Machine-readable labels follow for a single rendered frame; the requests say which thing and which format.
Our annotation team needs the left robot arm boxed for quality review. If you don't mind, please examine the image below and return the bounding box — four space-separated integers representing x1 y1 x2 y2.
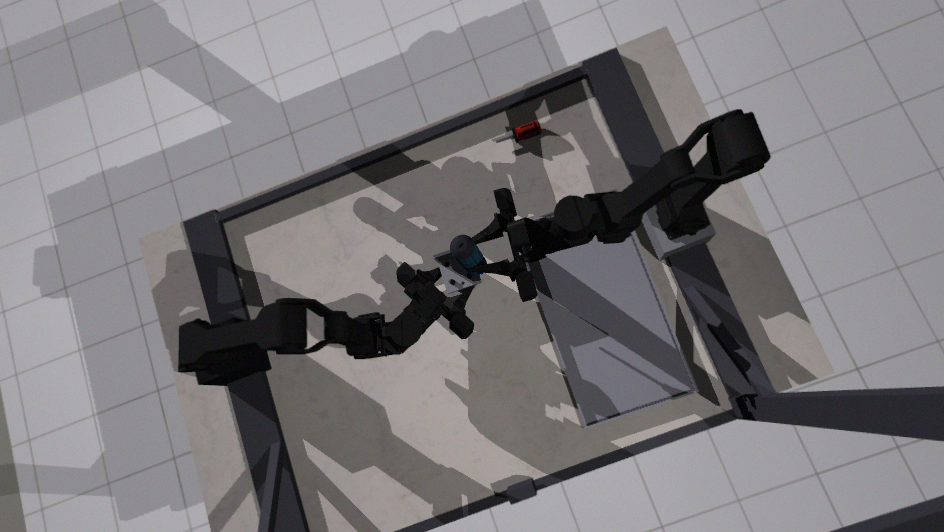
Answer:
178 279 446 372

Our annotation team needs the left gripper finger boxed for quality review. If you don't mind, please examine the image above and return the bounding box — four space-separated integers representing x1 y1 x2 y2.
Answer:
453 285 475 315
416 267 442 283

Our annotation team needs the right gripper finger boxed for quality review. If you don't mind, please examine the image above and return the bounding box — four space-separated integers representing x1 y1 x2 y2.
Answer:
472 212 504 244
468 259 515 282

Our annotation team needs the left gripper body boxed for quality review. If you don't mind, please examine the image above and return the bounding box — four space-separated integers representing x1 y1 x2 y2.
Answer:
396 262 474 339

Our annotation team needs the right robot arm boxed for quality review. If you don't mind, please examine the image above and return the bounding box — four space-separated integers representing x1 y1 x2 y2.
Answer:
507 109 771 263

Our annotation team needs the blue electric screwdriver barrel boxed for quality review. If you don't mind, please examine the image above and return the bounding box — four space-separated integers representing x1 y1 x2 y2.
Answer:
450 235 487 276

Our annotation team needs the red screwdriver handle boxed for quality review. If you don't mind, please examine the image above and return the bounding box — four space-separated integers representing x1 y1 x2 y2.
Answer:
499 121 542 143

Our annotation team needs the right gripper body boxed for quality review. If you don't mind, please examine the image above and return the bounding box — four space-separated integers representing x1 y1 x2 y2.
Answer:
493 188 561 302

